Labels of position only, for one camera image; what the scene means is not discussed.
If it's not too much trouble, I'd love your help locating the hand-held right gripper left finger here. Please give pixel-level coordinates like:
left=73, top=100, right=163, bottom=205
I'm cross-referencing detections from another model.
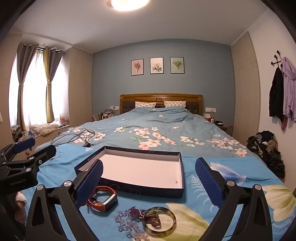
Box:
left=24, top=159, right=104, bottom=241

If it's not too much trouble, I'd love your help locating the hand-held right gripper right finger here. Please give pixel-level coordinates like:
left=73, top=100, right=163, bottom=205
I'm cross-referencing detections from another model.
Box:
left=195, top=158, right=278, bottom=241

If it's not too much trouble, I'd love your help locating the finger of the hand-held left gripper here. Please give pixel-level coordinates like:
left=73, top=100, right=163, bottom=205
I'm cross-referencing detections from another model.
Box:
left=1, top=145, right=57, bottom=173
left=0, top=138, right=36, bottom=166

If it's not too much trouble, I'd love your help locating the orange watch band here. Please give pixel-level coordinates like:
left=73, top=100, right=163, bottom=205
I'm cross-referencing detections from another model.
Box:
left=87, top=185, right=117, bottom=212

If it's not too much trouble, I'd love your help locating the light purple bead bracelet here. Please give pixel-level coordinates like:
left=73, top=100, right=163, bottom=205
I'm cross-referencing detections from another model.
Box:
left=115, top=206, right=149, bottom=240

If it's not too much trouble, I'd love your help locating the amber bangle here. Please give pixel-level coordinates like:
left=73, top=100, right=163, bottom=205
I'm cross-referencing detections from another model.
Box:
left=142, top=206, right=176, bottom=238

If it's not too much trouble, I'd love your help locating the dark blue shallow box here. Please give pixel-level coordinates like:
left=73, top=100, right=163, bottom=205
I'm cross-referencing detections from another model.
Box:
left=74, top=146, right=185, bottom=199

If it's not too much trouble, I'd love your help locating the dark red bead bracelet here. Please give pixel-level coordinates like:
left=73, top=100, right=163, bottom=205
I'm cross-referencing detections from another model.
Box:
left=129, top=207, right=162, bottom=229

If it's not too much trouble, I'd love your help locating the person's left hand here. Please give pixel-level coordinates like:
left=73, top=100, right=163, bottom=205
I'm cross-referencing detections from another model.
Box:
left=14, top=192, right=31, bottom=223

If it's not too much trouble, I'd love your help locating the pile of patterned clothes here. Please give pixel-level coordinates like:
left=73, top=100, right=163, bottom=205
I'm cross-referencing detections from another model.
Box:
left=10, top=125, right=30, bottom=142

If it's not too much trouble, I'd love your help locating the pile of light clothes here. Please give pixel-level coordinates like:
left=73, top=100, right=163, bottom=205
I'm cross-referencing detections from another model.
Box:
left=30, top=123, right=59, bottom=135

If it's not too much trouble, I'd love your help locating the bright blue flower blanket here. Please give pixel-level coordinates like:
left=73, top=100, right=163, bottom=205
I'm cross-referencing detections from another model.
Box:
left=23, top=144, right=294, bottom=241

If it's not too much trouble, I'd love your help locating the white sheer curtain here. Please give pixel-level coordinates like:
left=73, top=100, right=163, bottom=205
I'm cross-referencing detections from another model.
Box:
left=9, top=50, right=70, bottom=127

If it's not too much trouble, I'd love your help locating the dark bedside table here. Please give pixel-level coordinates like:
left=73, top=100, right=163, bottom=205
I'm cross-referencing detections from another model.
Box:
left=214, top=120, right=234, bottom=135

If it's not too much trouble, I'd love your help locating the beige wardrobe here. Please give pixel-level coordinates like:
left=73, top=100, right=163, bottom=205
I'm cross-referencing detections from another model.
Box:
left=231, top=31, right=260, bottom=145
left=68, top=46, right=93, bottom=127

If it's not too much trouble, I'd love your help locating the pile of dark clothes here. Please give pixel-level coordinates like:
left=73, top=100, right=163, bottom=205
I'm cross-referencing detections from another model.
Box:
left=246, top=130, right=285, bottom=179

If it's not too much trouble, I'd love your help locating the cluttered bedside table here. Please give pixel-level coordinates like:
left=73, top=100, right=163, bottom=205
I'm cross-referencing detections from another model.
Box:
left=92, top=108, right=116, bottom=121

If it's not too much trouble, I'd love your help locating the blue floral duvet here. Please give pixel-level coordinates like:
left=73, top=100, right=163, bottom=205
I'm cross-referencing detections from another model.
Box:
left=35, top=107, right=250, bottom=160

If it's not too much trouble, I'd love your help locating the grey and olive curtain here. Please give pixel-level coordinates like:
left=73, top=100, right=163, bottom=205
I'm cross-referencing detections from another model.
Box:
left=43, top=46, right=64, bottom=123

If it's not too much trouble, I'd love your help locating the spotted white pillow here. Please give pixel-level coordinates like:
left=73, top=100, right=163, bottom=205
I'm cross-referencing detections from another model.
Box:
left=164, top=100, right=186, bottom=108
left=135, top=101, right=156, bottom=109

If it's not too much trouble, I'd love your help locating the black curtain rod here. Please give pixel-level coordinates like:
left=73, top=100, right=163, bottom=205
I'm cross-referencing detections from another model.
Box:
left=37, top=47, right=65, bottom=54

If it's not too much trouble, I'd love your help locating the wooden bed headboard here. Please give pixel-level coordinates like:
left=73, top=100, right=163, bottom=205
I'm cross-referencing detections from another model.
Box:
left=120, top=93, right=203, bottom=115

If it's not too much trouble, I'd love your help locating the black jacket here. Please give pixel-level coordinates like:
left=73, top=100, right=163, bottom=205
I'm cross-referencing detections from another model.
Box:
left=269, top=68, right=285, bottom=123

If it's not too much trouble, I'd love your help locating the framed green leaf picture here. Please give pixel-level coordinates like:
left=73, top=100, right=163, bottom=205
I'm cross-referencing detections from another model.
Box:
left=170, top=57, right=185, bottom=74

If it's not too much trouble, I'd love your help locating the framed pink flower picture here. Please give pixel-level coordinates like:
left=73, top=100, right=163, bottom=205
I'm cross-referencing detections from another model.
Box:
left=131, top=59, right=144, bottom=76

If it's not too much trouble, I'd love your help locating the lilac jacket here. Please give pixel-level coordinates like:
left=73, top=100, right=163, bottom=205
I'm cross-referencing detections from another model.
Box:
left=280, top=56, right=296, bottom=122

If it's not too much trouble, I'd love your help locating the framed white flower picture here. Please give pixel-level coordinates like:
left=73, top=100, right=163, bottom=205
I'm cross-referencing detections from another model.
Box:
left=150, top=57, right=164, bottom=75

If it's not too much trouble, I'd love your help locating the round ceiling light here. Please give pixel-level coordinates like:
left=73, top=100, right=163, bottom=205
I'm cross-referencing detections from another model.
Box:
left=107, top=0, right=149, bottom=11

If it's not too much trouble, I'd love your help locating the white earphone cable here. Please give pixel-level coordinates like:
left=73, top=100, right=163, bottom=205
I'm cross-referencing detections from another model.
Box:
left=45, top=149, right=62, bottom=164

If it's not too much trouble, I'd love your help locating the black cable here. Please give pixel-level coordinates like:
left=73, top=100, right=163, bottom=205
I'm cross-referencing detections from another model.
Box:
left=51, top=129, right=96, bottom=147

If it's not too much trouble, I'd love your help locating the black wall coat rack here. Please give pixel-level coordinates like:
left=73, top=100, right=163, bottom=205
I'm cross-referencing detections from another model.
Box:
left=271, top=50, right=284, bottom=70

